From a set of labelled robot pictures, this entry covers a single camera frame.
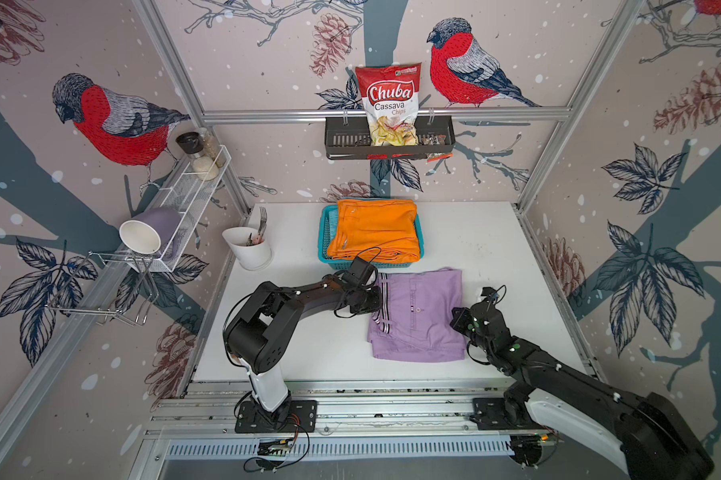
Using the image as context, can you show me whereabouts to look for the purple pants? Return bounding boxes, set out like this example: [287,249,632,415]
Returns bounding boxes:
[367,268,466,363]

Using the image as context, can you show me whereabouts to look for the orange pants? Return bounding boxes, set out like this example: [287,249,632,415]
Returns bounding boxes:
[326,199,422,265]

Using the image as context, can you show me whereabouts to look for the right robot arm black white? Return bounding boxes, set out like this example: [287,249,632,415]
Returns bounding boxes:
[450,299,714,479]

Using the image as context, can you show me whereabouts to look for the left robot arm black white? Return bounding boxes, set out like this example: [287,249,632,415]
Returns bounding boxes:
[222,273,381,420]

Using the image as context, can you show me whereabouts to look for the teal plastic basket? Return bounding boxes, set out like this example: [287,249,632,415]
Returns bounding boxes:
[318,204,425,271]

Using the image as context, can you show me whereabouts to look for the white utensil holder cup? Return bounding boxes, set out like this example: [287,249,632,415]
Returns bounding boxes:
[222,227,274,271]

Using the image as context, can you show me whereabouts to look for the red cassava chips bag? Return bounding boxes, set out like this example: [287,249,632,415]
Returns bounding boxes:
[356,63,421,147]

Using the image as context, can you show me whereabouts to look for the glass spice bottle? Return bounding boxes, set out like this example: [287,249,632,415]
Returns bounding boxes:
[198,127,226,169]

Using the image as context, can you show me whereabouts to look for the purple white cup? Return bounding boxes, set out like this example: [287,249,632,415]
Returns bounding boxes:
[118,207,182,255]

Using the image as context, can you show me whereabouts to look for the black lid spice jar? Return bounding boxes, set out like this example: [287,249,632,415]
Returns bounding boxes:
[176,131,220,181]

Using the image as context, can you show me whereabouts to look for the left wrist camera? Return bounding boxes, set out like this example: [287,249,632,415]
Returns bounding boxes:
[342,256,377,288]

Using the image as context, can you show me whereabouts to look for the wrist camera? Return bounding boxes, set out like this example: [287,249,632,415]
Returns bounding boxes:
[342,256,377,288]
[480,286,500,305]

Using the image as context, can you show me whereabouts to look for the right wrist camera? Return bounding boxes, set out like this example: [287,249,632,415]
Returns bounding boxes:
[480,286,500,305]

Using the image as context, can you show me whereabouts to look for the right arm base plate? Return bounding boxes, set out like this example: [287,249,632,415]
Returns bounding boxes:
[470,397,549,432]

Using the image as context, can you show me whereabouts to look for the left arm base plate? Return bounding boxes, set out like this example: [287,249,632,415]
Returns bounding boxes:
[234,400,318,434]

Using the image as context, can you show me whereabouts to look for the black hanging wire shelf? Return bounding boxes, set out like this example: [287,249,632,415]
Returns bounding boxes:
[324,116,455,160]

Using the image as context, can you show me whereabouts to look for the white wire wall shelf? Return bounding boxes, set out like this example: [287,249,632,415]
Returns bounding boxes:
[136,146,232,273]

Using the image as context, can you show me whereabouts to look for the wire cup rack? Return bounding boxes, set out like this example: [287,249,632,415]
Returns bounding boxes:
[44,249,160,327]

